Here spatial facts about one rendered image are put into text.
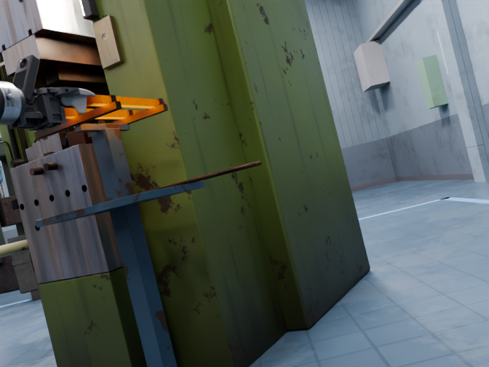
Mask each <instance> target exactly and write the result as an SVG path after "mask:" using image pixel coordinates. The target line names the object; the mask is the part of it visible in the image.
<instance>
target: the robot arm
mask: <svg viewBox="0 0 489 367"><path fill-rule="evenodd" d="M39 63H40V60H39V59H38V58H37V57H36V56H35V55H29V56H27V57H24V58H21V59H19V61H18V63H17V68H16V72H15V77H14V80H13V84H11V83H9V82H0V125H9V126H10V129H28V131H32V130H47V129H46V128H53V127H57V126H59V125H61V124H62V123H66V122H67V121H66V118H65V110H64V106H73V107H74V108H75V109H76V110H77V112H78V113H79V114H85V113H86V111H87V97H95V93H93V92H90V91H89V90H85V89H81V88H77V87H57V88H52V87H43V88H39V89H36V88H34V85H35V82H36V76H37V72H38V69H39ZM57 96H58V97H61V99H60V100H59V99H57ZM60 102H61V103H62V104H63V105H64V106H60ZM35 128H38V129H35ZM2 181H3V175H2V166H1V165H0V184H1V183H2Z"/></svg>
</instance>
